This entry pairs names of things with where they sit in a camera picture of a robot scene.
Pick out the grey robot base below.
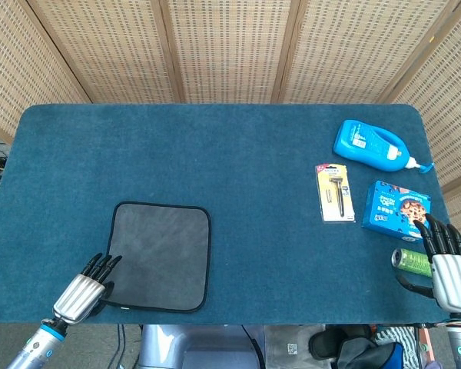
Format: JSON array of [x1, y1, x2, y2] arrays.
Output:
[[138, 324, 266, 369]]

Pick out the woven folding screen panel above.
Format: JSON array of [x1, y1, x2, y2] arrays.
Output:
[[270, 0, 461, 105], [159, 0, 303, 105], [17, 0, 185, 105], [376, 0, 461, 262], [0, 0, 93, 145]]

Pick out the teal table cover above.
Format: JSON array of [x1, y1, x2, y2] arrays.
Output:
[[0, 102, 453, 326]]

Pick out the green drink can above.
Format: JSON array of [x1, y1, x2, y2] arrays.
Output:
[[391, 248, 434, 278]]

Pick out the black white striped cloth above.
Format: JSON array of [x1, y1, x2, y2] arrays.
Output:
[[372, 326, 422, 368]]

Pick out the grey and green cloth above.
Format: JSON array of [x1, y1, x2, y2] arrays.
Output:
[[106, 201, 212, 314]]

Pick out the razor in yellow blister pack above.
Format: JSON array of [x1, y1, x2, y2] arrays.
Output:
[[314, 163, 357, 223]]

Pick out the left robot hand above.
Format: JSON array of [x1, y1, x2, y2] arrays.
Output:
[[52, 252, 123, 324]]

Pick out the grey box with QR label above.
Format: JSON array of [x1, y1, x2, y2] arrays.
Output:
[[263, 324, 331, 369]]

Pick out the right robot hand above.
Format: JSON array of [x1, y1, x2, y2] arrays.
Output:
[[394, 213, 461, 313]]

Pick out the blue detergent bottle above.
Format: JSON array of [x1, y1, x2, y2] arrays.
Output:
[[333, 119, 435, 175]]

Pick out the black and blue bag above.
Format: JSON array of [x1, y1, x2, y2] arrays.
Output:
[[336, 337, 406, 369]]

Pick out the black slipper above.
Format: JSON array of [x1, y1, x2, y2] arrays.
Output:
[[308, 326, 372, 361]]

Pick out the blue cookie box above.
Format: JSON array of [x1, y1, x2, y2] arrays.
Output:
[[360, 180, 433, 243]]

